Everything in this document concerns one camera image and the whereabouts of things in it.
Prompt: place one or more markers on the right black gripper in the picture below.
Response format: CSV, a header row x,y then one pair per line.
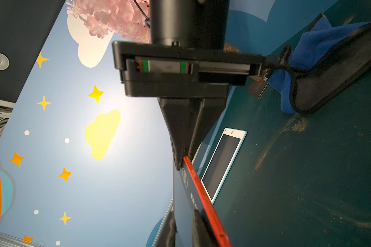
x,y
191,84

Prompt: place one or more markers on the blue wiping cloth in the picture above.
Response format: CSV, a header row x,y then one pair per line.
x,y
326,60

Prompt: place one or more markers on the white blue drawing tablet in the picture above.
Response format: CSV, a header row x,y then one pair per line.
x,y
221,161

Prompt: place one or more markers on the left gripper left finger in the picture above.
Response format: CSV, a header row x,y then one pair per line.
x,y
167,232

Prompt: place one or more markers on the pink cherry blossom tree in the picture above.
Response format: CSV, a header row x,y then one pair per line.
x,y
123,17

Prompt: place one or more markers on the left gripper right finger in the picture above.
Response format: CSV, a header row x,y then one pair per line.
x,y
201,236

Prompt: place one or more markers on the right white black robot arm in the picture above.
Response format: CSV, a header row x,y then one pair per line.
x,y
190,24

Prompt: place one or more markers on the dark square tree base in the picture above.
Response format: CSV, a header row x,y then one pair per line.
x,y
257,86

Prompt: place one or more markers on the red frame drawing tablet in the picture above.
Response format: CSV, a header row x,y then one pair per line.
x,y
190,195

